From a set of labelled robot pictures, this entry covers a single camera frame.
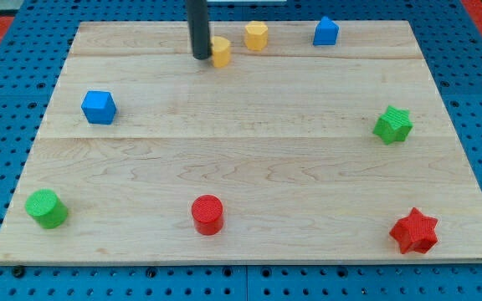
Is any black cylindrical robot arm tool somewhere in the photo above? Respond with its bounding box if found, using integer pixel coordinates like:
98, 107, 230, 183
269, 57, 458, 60
185, 0, 212, 60

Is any yellow hexagon block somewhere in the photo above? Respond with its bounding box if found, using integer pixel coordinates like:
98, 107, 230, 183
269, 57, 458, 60
244, 21, 269, 51

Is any green star block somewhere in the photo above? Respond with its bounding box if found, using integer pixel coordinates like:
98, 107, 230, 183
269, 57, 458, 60
372, 105, 413, 145

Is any red star block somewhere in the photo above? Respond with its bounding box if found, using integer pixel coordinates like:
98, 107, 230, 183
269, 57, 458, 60
389, 207, 438, 254

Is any light wooden board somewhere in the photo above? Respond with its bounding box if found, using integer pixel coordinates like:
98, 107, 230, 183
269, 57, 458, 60
0, 21, 482, 266

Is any red cylinder block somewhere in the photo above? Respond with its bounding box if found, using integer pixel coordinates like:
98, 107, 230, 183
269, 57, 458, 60
191, 195, 224, 236

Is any yellow cylinder block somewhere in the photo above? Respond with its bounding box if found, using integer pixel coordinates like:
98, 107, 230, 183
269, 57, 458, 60
211, 36, 231, 68

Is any blue pentagon house block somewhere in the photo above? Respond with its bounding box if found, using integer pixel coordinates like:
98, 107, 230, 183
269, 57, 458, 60
312, 16, 340, 46

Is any blue cube block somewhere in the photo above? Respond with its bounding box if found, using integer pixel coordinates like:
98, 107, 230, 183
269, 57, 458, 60
81, 91, 116, 125

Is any green cylinder block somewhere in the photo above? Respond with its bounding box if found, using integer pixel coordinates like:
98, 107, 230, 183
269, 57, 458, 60
24, 189, 69, 229

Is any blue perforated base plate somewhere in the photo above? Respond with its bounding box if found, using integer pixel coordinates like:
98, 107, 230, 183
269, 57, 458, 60
0, 0, 482, 300

